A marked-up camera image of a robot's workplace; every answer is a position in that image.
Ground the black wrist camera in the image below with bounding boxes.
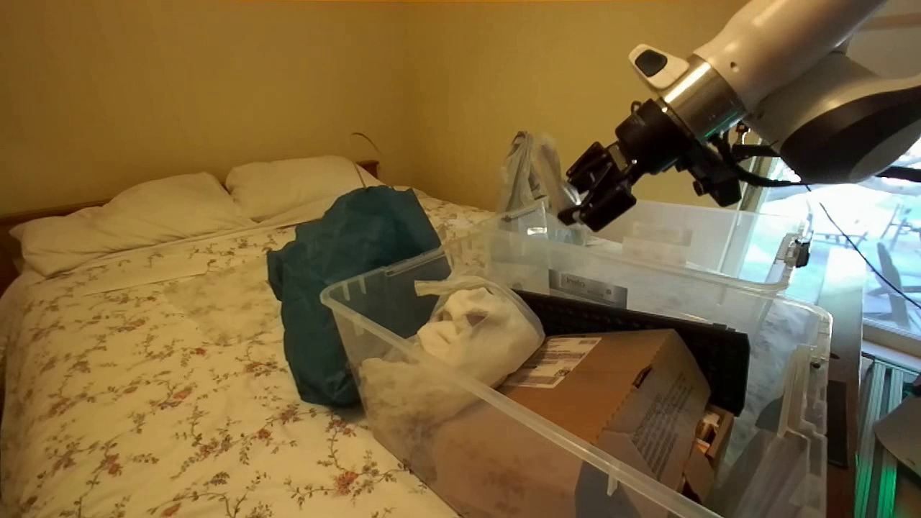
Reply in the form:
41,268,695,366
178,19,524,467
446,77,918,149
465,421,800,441
673,127,745,211

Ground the clear storage bin, blue sheet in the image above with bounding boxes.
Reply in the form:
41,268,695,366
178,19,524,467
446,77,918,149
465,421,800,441
318,225,836,518

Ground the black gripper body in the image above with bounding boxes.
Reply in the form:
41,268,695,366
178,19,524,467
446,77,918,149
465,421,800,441
617,98,699,182

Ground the teal fabric bag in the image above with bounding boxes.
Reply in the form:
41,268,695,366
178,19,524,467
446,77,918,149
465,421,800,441
266,183,454,412

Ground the grey blue clothing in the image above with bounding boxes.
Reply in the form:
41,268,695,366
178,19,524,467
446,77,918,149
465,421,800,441
499,127,580,234

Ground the wooden headboard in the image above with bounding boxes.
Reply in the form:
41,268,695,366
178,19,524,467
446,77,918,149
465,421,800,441
0,213,24,295

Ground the clear storage bin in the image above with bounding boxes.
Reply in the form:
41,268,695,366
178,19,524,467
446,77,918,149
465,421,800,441
318,225,836,518
485,196,846,319

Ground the thick black cable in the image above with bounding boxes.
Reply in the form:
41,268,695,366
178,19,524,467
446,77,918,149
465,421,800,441
708,131,921,189

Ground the white pillow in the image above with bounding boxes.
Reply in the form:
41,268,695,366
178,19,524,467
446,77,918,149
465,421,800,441
10,169,253,278
223,153,383,226

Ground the brown cardboard box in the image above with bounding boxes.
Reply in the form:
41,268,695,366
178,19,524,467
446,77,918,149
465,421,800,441
430,329,716,518

